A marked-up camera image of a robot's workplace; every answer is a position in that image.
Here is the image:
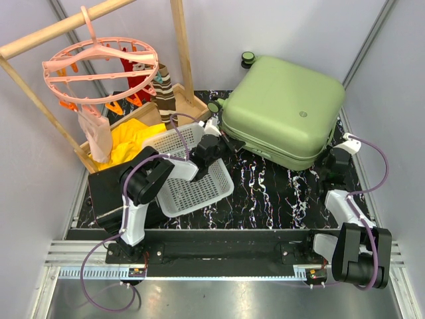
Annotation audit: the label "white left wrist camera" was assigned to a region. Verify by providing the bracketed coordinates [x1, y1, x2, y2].
[198, 118, 221, 137]

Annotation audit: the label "orange clothespin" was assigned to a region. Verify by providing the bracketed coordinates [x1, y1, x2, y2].
[104, 101, 124, 116]

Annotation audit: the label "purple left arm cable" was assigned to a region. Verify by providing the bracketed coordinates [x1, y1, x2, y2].
[79, 113, 207, 312]

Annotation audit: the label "red garment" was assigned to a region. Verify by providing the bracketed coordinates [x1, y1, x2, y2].
[120, 58, 151, 107]

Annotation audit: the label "green hard-shell suitcase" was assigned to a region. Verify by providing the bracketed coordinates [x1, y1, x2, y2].
[207, 51, 345, 171]

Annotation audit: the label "yellow shorts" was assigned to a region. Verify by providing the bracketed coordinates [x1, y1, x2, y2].
[94, 118, 166, 170]

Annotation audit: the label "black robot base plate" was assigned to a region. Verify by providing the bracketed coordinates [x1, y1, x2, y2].
[64, 227, 373, 280]

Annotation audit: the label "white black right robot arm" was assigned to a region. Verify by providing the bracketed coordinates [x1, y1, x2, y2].
[301, 142, 392, 290]

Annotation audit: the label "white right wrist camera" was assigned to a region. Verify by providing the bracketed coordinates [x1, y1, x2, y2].
[334, 132, 362, 155]

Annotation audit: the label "brown striped sock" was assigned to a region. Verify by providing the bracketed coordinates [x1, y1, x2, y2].
[152, 64, 178, 130]

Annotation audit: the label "pink round clip hanger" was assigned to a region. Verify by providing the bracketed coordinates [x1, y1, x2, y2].
[42, 6, 159, 111]

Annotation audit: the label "white plastic mesh basket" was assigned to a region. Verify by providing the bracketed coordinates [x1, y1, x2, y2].
[142, 123, 234, 218]

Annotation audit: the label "wooden clothes rack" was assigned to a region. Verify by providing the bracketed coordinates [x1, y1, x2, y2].
[1, 1, 211, 173]

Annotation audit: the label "aluminium frame rail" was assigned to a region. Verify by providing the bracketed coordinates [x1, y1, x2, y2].
[31, 241, 424, 318]

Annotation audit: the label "black box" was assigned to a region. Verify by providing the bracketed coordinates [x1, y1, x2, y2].
[88, 159, 173, 235]

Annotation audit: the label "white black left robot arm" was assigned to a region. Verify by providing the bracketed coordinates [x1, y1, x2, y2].
[119, 134, 244, 263]

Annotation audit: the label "teal clothespin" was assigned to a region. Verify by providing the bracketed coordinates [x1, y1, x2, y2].
[154, 72, 163, 84]

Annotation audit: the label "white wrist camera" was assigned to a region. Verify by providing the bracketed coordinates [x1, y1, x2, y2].
[198, 118, 221, 137]
[334, 132, 362, 155]

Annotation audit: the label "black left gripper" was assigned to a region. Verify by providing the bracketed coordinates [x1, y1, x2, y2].
[206, 130, 244, 167]

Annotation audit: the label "pale pink garment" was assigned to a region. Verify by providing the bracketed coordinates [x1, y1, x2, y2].
[78, 110, 113, 163]

